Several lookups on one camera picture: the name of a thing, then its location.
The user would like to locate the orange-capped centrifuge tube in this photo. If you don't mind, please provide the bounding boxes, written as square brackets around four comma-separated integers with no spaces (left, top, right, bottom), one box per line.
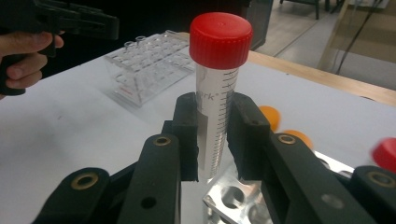
[280,129,314,150]
[258,105,282,133]

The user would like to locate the dark cabinet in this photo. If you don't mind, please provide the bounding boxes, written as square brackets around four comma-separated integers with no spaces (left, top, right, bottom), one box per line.
[242,0,276,51]

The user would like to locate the clear acrylic tube rack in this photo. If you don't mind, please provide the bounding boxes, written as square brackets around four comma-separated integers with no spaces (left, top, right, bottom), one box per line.
[103,29,196,108]

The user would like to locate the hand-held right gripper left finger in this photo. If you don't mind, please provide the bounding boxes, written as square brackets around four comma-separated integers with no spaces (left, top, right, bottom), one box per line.
[117,91,201,224]

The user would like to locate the metal tube rack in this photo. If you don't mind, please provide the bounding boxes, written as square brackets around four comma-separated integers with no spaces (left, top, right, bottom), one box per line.
[202,149,357,224]

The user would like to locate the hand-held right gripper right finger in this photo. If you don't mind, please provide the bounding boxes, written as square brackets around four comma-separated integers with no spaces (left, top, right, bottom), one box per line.
[226,91,379,224]

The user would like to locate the black hanging cable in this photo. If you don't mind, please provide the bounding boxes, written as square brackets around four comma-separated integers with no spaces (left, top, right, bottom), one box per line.
[335,0,385,77]

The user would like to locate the red-capped centrifuge tube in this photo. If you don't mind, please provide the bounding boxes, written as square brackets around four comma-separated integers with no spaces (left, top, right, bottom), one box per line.
[369,136,396,175]
[189,11,254,185]

